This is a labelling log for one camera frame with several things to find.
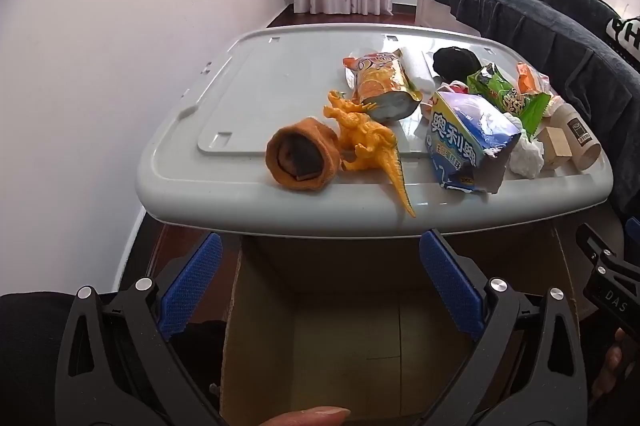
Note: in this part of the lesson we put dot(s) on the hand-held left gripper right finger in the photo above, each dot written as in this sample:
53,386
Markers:
450,281

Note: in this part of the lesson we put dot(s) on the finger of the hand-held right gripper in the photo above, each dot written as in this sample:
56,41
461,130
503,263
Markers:
607,276

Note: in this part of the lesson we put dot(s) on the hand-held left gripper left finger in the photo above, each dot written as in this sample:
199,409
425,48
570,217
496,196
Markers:
192,286

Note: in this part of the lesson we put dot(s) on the brown cardboard box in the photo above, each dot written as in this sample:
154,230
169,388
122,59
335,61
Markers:
350,331

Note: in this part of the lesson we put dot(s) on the small wooden block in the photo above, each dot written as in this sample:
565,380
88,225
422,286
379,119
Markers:
552,146

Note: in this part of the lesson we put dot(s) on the white tissue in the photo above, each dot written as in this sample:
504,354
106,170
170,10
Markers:
527,153

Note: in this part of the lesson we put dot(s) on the blue cookie box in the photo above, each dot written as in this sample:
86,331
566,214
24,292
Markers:
465,131

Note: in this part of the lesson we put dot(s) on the orange juice pouch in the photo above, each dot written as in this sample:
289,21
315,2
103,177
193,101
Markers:
382,86

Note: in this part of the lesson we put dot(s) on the orange tissue packet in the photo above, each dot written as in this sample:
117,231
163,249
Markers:
531,81

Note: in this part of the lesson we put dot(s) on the person's right hand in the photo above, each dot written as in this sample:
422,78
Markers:
616,358

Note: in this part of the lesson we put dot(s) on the person's left hand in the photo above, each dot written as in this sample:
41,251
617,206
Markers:
305,418

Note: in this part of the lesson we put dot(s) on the beige paper cup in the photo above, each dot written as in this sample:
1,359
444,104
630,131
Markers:
577,133

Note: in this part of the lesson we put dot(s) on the orange toy dinosaur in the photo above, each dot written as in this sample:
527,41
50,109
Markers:
367,136

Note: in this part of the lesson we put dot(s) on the green snack packet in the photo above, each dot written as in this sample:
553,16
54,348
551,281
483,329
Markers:
505,98

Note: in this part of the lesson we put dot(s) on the rolled brown knit sock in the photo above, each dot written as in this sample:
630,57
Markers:
320,141

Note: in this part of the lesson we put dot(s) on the red and white wrapper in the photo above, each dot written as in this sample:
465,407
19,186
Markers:
456,87

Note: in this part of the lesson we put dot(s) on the white tissue pack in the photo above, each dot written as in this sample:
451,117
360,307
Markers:
417,73

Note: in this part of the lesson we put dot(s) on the black cloth ball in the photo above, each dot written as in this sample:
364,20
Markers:
455,63

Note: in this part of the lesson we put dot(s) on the grey plastic storage lid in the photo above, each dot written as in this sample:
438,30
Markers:
275,81

